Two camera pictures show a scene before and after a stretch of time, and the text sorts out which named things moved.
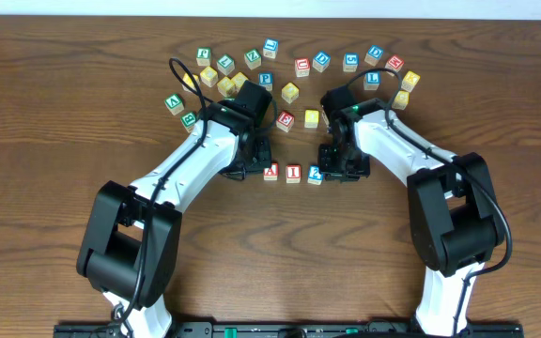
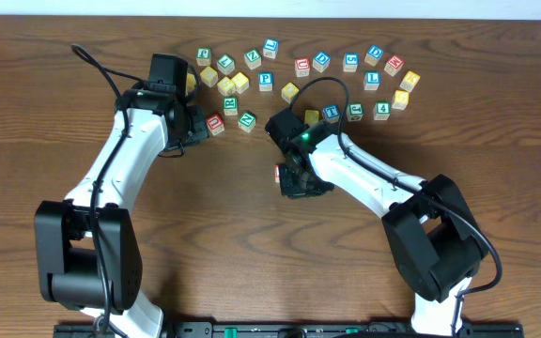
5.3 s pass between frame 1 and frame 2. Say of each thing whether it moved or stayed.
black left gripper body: moved
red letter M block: stayed
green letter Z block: stayed
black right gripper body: moved
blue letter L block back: stayed
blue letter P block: stayed
